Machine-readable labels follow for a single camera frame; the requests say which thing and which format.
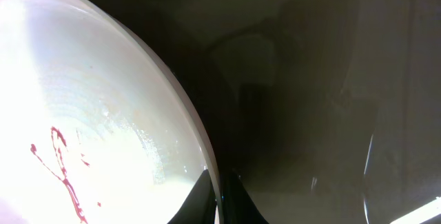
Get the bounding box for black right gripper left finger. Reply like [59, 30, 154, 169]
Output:
[168, 170, 216, 224]

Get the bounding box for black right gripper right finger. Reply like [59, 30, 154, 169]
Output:
[222, 171, 269, 224]

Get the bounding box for pink plate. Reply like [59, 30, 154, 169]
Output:
[1, 0, 219, 223]

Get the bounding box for brown large tray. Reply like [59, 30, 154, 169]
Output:
[90, 0, 440, 223]

